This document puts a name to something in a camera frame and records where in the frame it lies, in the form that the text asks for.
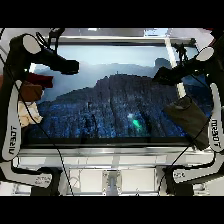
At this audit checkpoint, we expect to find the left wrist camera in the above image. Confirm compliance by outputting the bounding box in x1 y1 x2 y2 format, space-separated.
46 28 66 51

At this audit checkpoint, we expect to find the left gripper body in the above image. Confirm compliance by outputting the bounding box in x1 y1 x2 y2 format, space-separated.
59 58 81 76

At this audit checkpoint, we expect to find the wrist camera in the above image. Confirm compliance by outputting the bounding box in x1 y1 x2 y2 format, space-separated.
46 28 66 51
172 42 190 63

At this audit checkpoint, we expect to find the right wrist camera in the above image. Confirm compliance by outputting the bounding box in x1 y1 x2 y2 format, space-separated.
172 42 190 63

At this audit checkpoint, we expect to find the silver frame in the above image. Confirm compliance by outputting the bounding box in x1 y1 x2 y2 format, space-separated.
9 34 218 197

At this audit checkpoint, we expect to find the black cable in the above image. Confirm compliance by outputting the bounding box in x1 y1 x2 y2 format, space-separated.
15 78 74 197
159 109 216 193

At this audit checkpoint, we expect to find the red garment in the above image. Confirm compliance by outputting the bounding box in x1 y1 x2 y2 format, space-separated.
26 72 55 89

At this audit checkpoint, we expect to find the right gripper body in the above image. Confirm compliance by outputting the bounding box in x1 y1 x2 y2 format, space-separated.
152 66 178 86

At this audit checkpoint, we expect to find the black garment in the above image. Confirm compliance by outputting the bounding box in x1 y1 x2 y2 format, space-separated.
163 95 212 150

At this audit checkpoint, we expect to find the cream garment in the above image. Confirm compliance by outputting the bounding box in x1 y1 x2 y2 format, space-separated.
17 99 44 128

